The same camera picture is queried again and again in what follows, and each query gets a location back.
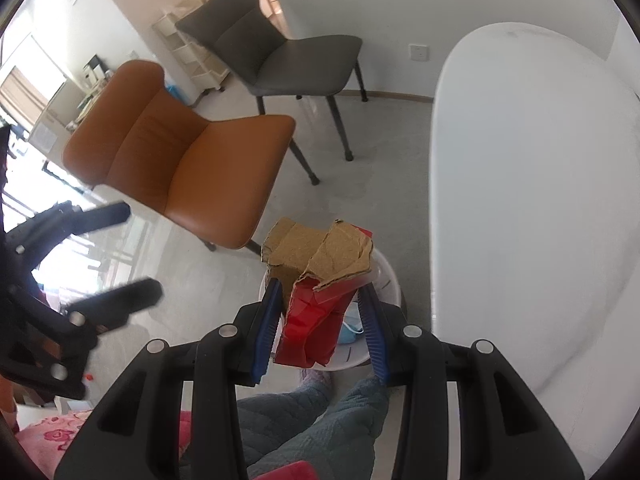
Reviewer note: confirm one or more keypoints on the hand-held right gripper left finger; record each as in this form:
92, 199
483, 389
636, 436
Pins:
267, 332

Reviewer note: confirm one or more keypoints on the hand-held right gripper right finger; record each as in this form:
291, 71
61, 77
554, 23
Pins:
374, 337

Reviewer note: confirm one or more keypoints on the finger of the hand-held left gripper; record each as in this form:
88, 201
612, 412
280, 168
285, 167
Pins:
95, 217
122, 300

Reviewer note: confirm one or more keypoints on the blue face mask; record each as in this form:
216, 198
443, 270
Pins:
352, 327

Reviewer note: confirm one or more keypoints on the red and brown cardboard box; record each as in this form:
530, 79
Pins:
310, 325

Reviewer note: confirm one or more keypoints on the white waste bin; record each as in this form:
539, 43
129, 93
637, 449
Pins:
387, 280

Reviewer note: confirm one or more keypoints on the person's left forearm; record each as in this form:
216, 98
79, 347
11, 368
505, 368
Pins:
6, 402

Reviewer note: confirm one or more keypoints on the orange leather chair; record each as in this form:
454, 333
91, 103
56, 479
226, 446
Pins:
165, 160

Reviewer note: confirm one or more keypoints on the pink floral cloth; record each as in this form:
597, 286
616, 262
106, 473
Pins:
50, 435

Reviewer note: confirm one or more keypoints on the white cabinet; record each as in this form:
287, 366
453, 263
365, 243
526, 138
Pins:
50, 125

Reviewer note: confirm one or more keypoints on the person's quilted pants legs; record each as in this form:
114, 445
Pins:
320, 430

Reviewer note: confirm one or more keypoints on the red cloth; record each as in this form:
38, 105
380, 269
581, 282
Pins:
287, 471

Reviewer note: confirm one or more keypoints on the blue bag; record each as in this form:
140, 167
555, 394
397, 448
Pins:
176, 92

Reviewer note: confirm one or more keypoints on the beige shelf cart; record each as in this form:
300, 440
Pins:
195, 60

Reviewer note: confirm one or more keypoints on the grey upholstered chair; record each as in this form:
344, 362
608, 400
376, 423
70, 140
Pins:
280, 60

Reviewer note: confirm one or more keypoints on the white wall outlet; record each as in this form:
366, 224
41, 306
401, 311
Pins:
419, 52

